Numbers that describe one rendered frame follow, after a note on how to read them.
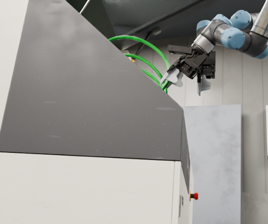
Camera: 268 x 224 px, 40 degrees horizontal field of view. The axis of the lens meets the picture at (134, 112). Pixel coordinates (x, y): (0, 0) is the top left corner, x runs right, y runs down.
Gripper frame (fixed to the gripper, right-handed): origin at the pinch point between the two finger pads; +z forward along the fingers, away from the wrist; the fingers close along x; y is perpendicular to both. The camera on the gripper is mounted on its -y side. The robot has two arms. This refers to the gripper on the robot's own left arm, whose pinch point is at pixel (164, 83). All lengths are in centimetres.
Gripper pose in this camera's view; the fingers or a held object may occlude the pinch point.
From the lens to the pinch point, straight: 154.6
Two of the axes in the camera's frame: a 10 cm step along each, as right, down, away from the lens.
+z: -6.4, 7.5, 1.7
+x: 3.8, 1.3, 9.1
